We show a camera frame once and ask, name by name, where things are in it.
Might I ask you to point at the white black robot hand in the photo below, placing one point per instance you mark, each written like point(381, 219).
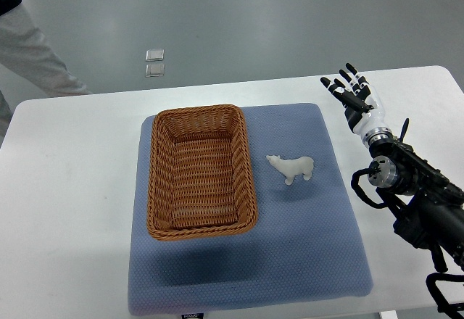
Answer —
point(362, 106)

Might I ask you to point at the white toy bear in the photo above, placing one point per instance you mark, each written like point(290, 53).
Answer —
point(291, 168)

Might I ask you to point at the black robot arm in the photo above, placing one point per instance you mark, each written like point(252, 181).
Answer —
point(428, 207)

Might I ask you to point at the brown wicker basket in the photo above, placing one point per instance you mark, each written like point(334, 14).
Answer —
point(200, 174)

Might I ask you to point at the blue quilted mat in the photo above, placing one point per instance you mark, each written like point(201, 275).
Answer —
point(305, 246)

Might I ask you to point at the lower metal floor plate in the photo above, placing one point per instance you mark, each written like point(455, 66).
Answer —
point(155, 70)

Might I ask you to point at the metal floor plate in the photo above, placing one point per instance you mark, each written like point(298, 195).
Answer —
point(155, 70)
point(153, 55)

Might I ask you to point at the upper metal floor plate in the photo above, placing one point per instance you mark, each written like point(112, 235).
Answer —
point(153, 55)

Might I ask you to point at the person in grey trousers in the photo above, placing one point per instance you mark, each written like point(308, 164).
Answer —
point(26, 52)

